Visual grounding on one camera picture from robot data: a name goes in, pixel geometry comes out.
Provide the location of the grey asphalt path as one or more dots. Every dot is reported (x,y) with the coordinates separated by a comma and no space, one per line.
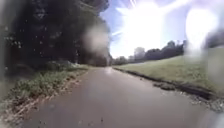
(110,100)

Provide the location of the distant row of trees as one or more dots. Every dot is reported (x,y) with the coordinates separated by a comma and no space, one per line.
(156,52)

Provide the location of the grass slope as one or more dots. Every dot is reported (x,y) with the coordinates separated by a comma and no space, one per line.
(176,68)

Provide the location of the concrete kerb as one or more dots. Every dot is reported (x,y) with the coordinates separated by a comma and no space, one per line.
(173,85)

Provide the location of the dark wood of trees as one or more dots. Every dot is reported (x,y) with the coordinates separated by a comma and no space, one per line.
(50,33)

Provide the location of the weedy grass verge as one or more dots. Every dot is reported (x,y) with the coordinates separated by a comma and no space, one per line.
(40,83)

